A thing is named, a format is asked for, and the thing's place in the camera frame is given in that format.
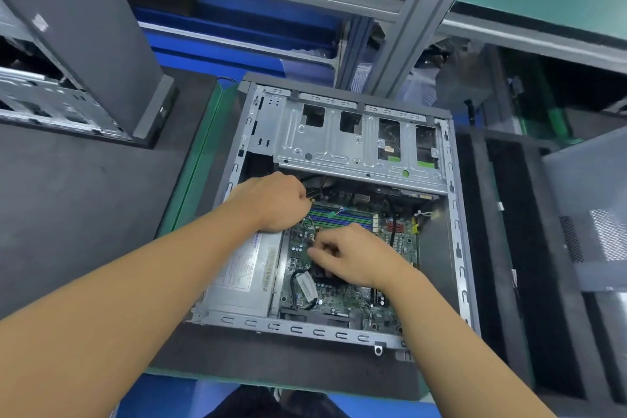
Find thick aluminium frame post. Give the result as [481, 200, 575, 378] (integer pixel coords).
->
[362, 0, 488, 99]

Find blue plastic crate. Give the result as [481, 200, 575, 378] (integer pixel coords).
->
[132, 0, 344, 86]

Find person's left forearm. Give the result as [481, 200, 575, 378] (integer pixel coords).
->
[0, 205, 268, 418]

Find silver power supply unit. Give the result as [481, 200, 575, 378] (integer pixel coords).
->
[201, 227, 285, 321]

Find person's right forearm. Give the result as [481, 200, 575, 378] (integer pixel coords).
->
[385, 264, 560, 418]

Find person's left hand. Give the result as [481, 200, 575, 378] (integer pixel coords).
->
[223, 170, 315, 234]

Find silver computer case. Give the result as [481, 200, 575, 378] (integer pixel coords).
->
[0, 0, 178, 148]

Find green motherboard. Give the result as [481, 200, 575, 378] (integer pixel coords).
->
[279, 192, 423, 322]

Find person's right hand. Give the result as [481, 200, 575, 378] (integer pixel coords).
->
[306, 223, 415, 293]

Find grey case side panel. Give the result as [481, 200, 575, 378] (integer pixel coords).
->
[543, 123, 627, 293]

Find dark grey computer case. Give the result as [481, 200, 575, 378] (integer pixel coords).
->
[186, 74, 481, 355]

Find clear plastic bag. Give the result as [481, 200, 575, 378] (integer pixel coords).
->
[347, 60, 442, 115]

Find black divided foam tray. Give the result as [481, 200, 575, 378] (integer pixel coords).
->
[455, 129, 627, 418]

